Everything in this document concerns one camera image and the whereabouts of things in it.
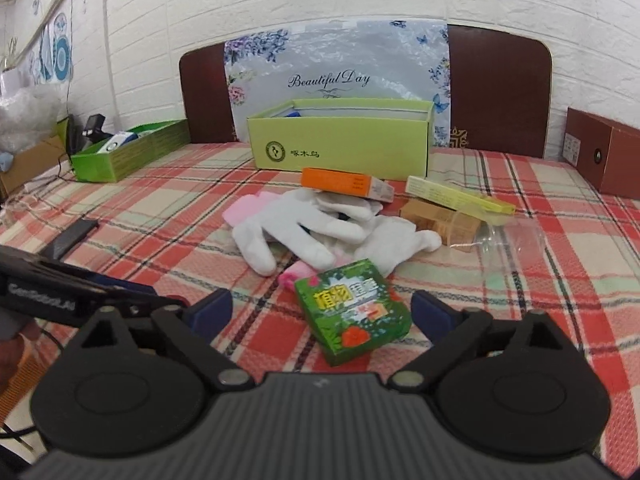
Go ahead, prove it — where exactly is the person's left hand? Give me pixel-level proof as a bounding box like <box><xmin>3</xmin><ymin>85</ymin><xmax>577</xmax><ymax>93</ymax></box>
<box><xmin>0</xmin><ymin>310</ymin><xmax>42</xmax><ymax>401</ymax></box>

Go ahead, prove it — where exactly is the long yellow box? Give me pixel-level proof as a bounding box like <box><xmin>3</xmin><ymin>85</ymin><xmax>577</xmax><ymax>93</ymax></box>
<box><xmin>405</xmin><ymin>175</ymin><xmax>517</xmax><ymax>217</ymax></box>

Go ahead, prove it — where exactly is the clear plastic cup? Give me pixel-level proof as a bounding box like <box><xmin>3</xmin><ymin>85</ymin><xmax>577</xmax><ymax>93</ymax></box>
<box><xmin>447</xmin><ymin>208</ymin><xmax>546</xmax><ymax>261</ymax></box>

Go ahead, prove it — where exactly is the pink sock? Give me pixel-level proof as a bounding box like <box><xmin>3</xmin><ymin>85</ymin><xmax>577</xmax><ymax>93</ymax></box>
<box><xmin>222</xmin><ymin>190</ymin><xmax>278</xmax><ymax>228</ymax></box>

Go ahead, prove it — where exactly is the black device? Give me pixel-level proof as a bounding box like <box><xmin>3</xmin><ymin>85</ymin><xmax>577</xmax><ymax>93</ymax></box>
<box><xmin>66</xmin><ymin>114</ymin><xmax>113</xmax><ymax>153</ymax></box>

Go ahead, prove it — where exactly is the large green cardboard box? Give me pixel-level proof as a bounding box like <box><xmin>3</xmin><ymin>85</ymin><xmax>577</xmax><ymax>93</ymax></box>
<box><xmin>246</xmin><ymin>99</ymin><xmax>435</xmax><ymax>181</ymax></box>

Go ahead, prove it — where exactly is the plain cardboard box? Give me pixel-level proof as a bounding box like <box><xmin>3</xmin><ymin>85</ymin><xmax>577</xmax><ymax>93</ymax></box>
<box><xmin>0</xmin><ymin>135</ymin><xmax>68</xmax><ymax>198</ymax></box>

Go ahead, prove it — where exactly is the orange box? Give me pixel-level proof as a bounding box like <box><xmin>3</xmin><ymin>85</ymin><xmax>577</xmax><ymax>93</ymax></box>
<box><xmin>300</xmin><ymin>167</ymin><xmax>396</xmax><ymax>203</ymax></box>

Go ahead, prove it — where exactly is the floral printed plastic sheet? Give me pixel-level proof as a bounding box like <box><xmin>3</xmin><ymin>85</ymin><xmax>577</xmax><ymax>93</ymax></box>
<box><xmin>223</xmin><ymin>19</ymin><xmax>451</xmax><ymax>148</ymax></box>

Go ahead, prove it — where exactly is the white and blue box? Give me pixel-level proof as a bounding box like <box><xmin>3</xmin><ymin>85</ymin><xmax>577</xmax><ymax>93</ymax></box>
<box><xmin>95</xmin><ymin>131</ymin><xmax>138</xmax><ymax>155</ymax></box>

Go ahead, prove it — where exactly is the brown cardboard box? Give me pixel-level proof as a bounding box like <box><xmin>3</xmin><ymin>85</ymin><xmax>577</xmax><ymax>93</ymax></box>
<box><xmin>565</xmin><ymin>107</ymin><xmax>640</xmax><ymax>200</ymax></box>

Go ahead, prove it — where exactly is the green plant print box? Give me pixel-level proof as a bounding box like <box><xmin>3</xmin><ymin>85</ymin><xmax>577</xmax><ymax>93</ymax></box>
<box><xmin>294</xmin><ymin>258</ymin><xmax>413</xmax><ymax>367</ymax></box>

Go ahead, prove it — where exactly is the clear plastic bag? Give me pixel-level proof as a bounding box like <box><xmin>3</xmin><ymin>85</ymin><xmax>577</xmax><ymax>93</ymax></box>
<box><xmin>0</xmin><ymin>72</ymin><xmax>63</xmax><ymax>153</ymax></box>

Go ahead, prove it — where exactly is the brown wooden headboard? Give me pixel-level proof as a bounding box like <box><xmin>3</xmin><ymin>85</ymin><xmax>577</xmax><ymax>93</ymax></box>
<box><xmin>179</xmin><ymin>24</ymin><xmax>553</xmax><ymax>160</ymax></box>

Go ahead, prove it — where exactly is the white glove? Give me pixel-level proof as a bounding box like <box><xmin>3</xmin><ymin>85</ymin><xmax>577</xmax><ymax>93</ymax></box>
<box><xmin>231</xmin><ymin>189</ymin><xmax>378</xmax><ymax>277</ymax></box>
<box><xmin>325</xmin><ymin>215</ymin><xmax>443</xmax><ymax>278</ymax></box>

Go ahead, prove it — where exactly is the dark green open box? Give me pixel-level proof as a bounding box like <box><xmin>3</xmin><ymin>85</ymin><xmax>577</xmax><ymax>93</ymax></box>
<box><xmin>70</xmin><ymin>119</ymin><xmax>192</xmax><ymax>183</ymax></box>

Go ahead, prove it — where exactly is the tan cardboard box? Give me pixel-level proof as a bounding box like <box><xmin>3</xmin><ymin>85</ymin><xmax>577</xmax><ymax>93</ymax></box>
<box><xmin>400</xmin><ymin>197</ymin><xmax>453</xmax><ymax>235</ymax></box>

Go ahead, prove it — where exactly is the black flat phone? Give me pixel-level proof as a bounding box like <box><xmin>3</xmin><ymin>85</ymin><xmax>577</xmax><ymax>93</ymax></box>
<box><xmin>47</xmin><ymin>218</ymin><xmax>99</xmax><ymax>261</ymax></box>

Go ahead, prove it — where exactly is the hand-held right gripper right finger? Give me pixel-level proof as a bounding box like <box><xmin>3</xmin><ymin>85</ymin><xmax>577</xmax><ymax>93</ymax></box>
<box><xmin>387</xmin><ymin>290</ymin><xmax>576</xmax><ymax>393</ymax></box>

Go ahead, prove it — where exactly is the red plaid bedsheet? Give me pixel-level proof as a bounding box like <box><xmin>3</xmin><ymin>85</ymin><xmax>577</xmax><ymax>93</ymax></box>
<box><xmin>0</xmin><ymin>142</ymin><xmax>640</xmax><ymax>411</ymax></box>

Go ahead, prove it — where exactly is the blue wall sticker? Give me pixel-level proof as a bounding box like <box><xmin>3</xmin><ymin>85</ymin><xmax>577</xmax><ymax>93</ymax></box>
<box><xmin>30</xmin><ymin>10</ymin><xmax>76</xmax><ymax>83</ymax></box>

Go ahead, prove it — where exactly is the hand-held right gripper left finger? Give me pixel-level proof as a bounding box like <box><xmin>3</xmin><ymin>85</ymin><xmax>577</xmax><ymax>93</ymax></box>
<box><xmin>75</xmin><ymin>287</ymin><xmax>256</xmax><ymax>393</ymax></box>

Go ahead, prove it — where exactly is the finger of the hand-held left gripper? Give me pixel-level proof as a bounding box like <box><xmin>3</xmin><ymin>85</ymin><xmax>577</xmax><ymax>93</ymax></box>
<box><xmin>107</xmin><ymin>294</ymin><xmax>190</xmax><ymax>317</ymax></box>
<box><xmin>30</xmin><ymin>255</ymin><xmax>158</xmax><ymax>298</ymax></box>

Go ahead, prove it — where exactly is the pink flower packet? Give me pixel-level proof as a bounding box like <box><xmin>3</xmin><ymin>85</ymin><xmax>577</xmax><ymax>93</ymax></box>
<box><xmin>279</xmin><ymin>260</ymin><xmax>321</xmax><ymax>292</ymax></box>

